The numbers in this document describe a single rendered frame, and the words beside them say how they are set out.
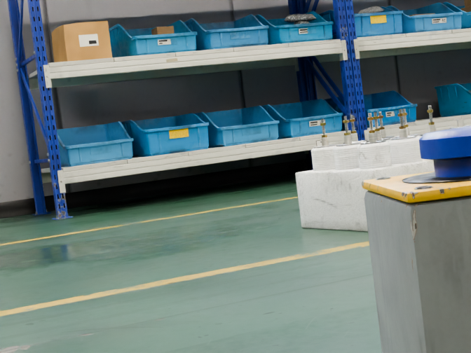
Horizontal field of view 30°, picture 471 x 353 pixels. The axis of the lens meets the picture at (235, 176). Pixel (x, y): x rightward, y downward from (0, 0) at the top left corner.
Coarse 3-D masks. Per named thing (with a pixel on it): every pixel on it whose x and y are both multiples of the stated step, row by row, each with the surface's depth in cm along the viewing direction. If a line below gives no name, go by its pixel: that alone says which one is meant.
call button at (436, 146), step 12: (432, 132) 29; (444, 132) 28; (456, 132) 28; (468, 132) 27; (420, 144) 29; (432, 144) 28; (444, 144) 28; (456, 144) 28; (468, 144) 27; (432, 156) 28; (444, 156) 28; (456, 156) 28; (468, 156) 27; (444, 168) 29; (456, 168) 28; (468, 168) 28
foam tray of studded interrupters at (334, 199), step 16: (432, 160) 260; (304, 176) 278; (320, 176) 270; (336, 176) 263; (352, 176) 257; (368, 176) 250; (384, 176) 250; (304, 192) 279; (320, 192) 271; (336, 192) 264; (352, 192) 258; (304, 208) 280; (320, 208) 272; (336, 208) 265; (352, 208) 259; (304, 224) 281; (320, 224) 273; (336, 224) 266; (352, 224) 260
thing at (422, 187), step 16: (400, 176) 32; (416, 176) 30; (432, 176) 29; (464, 176) 28; (384, 192) 29; (400, 192) 26; (416, 192) 26; (432, 192) 26; (448, 192) 26; (464, 192) 26
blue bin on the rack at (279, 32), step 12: (312, 12) 534; (264, 24) 515; (276, 24) 552; (288, 24) 555; (300, 24) 504; (312, 24) 507; (324, 24) 510; (276, 36) 505; (288, 36) 502; (300, 36) 505; (312, 36) 508; (324, 36) 512
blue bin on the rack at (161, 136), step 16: (128, 128) 492; (144, 128) 515; (160, 128) 467; (176, 128) 471; (192, 128) 476; (144, 144) 472; (160, 144) 469; (176, 144) 473; (192, 144) 477; (208, 144) 481
